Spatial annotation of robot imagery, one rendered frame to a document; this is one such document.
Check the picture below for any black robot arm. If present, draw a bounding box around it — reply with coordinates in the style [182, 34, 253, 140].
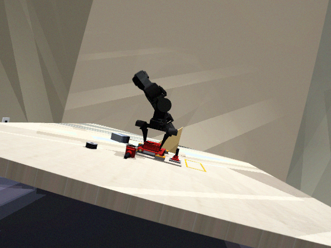
[132, 70, 175, 129]

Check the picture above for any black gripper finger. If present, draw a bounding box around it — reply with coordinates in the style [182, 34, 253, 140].
[160, 134, 171, 149]
[140, 128, 148, 142]

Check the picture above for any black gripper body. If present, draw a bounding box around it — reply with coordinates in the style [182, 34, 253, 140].
[135, 111, 178, 136]

